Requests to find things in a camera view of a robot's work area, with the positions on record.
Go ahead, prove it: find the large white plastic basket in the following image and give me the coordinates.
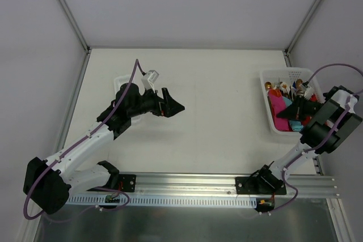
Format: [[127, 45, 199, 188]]
[[260, 67, 324, 137]]

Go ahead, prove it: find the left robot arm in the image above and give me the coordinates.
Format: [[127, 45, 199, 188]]
[[23, 83, 185, 219]]

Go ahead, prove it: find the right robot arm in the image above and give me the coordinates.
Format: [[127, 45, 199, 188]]
[[254, 86, 362, 194]]

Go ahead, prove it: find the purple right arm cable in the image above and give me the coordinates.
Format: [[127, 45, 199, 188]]
[[239, 62, 363, 217]]

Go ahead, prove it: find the small white plastic basket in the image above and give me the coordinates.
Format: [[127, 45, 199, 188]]
[[113, 74, 142, 125]]

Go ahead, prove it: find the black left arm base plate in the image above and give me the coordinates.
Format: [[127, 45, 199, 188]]
[[113, 173, 137, 193]]

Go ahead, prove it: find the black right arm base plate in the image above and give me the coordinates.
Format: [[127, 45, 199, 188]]
[[235, 176, 287, 196]]

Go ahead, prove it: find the white slotted cable duct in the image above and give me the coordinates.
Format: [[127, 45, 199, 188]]
[[67, 194, 258, 209]]

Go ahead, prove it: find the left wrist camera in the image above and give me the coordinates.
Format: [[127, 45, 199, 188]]
[[141, 70, 159, 92]]

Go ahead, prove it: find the copper spoon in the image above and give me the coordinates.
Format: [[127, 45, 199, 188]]
[[295, 79, 303, 90]]

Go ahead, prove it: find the pink paper napkin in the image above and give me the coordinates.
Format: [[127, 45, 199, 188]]
[[268, 90, 289, 131]]

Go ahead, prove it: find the aluminium frame rail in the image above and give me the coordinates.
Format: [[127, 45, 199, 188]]
[[67, 169, 340, 197]]

